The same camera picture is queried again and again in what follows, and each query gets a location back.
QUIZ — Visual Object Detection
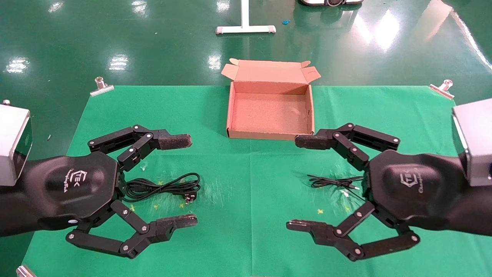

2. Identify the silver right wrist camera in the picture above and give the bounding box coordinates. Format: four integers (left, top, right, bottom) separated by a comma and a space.
451, 98, 492, 187

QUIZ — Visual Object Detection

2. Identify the black data cable with plug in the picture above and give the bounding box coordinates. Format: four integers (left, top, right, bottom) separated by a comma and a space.
122, 172, 201, 204

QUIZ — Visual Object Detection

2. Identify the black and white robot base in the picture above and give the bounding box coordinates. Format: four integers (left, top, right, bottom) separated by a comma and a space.
299, 0, 364, 8

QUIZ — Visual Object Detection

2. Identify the green table cloth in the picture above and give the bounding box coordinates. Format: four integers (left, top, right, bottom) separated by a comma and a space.
21, 85, 492, 277

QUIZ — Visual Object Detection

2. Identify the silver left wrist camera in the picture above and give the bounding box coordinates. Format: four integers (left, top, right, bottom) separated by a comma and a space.
0, 99, 33, 186

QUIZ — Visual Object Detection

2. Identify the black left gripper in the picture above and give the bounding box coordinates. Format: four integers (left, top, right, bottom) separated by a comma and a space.
0, 125, 199, 259

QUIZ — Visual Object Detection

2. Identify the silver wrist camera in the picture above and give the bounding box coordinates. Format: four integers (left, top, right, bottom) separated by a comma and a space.
451, 98, 492, 187
0, 99, 33, 186

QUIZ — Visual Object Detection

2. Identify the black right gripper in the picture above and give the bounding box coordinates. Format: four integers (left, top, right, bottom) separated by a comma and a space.
286, 123, 492, 262

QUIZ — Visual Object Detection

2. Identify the open brown cardboard box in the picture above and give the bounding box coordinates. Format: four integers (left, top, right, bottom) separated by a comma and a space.
221, 58, 322, 142

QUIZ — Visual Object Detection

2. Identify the white metal stand base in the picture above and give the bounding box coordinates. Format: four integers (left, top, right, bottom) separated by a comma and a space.
215, 0, 277, 35

